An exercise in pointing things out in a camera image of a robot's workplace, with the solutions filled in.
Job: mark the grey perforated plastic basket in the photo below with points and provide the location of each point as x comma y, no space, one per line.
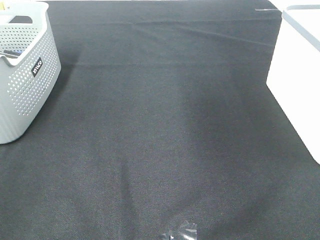
29,67

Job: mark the black table cloth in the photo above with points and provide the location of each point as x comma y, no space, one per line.
161,115

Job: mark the clear tape piece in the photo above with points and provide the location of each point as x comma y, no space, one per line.
185,231

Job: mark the white storage box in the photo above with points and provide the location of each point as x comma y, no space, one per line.
294,74

